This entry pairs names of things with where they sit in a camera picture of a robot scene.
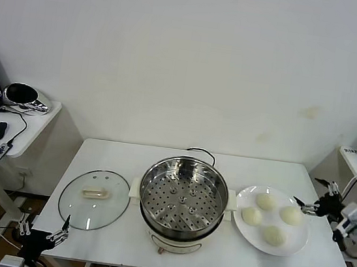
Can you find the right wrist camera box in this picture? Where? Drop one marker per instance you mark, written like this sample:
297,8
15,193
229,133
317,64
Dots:
353,216

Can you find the grey usb hub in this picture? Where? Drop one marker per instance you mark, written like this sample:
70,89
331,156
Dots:
0,151

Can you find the shiny chrome helmet object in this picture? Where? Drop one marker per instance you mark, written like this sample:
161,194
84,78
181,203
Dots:
22,94

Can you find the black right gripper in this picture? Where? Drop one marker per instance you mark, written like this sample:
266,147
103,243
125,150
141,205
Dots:
328,204

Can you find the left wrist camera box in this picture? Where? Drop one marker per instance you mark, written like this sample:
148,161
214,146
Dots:
11,262

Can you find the white round plate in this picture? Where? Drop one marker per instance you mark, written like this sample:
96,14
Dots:
296,241

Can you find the white steamed baozi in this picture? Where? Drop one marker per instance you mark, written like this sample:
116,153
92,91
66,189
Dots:
251,215
291,216
266,201
273,235

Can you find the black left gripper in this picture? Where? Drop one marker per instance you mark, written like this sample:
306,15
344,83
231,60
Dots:
37,243

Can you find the round brown floor object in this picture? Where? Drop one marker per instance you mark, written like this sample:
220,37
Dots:
15,234

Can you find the white wall socket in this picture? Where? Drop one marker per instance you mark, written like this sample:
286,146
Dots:
25,173

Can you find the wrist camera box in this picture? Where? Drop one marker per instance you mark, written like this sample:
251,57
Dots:
353,216
11,262

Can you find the stainless steel steamer basket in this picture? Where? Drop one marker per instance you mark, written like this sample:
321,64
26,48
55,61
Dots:
187,190

